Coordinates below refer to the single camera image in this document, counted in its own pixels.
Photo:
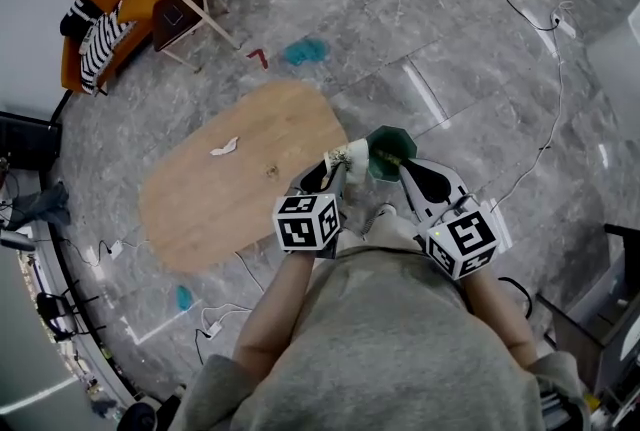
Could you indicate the black phone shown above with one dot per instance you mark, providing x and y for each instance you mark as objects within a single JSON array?
[{"x": 174, "y": 15}]

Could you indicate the small teal cloth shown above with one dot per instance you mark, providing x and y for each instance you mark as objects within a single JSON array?
[{"x": 184, "y": 299}]

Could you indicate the red tape corner mark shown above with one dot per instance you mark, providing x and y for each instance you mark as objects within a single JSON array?
[{"x": 260, "y": 58}]

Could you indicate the right hand-held gripper camera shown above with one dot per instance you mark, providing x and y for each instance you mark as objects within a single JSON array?
[{"x": 462, "y": 205}]

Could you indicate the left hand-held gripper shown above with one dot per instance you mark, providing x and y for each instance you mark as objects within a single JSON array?
[{"x": 305, "y": 224}]

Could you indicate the paper cup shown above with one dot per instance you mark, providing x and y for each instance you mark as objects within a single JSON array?
[{"x": 355, "y": 159}]

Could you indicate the dark chair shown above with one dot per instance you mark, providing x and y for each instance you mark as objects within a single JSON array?
[{"x": 55, "y": 314}]

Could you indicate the person's right forearm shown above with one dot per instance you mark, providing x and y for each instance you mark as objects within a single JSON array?
[{"x": 505, "y": 324}]

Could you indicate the large teal cloth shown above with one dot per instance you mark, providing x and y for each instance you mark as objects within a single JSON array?
[{"x": 305, "y": 51}]

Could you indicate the black white striped blanket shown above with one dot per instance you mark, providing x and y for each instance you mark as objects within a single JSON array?
[{"x": 102, "y": 49}]

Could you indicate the person's left forearm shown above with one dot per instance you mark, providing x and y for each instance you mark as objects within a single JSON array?
[{"x": 270, "y": 319}]

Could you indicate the small brown scrap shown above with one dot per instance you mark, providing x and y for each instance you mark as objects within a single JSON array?
[{"x": 272, "y": 171}]

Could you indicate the black white striped pillow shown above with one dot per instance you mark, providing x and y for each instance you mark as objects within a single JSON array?
[{"x": 77, "y": 16}]

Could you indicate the person's beige trousers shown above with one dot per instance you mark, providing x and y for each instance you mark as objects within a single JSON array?
[{"x": 395, "y": 231}]

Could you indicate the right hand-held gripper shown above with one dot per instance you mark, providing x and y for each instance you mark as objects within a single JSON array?
[{"x": 465, "y": 244}]

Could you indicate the white tissue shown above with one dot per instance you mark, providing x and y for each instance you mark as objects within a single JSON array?
[{"x": 224, "y": 148}]

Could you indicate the green waste bin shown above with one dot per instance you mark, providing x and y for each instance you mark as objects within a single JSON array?
[{"x": 395, "y": 139}]

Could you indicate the oval wooden table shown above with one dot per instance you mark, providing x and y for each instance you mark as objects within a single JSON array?
[{"x": 200, "y": 209}]

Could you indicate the white tape corner mark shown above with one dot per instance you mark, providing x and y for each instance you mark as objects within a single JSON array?
[{"x": 160, "y": 329}]

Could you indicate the person's grey shirt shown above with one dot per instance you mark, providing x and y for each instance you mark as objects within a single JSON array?
[{"x": 390, "y": 349}]

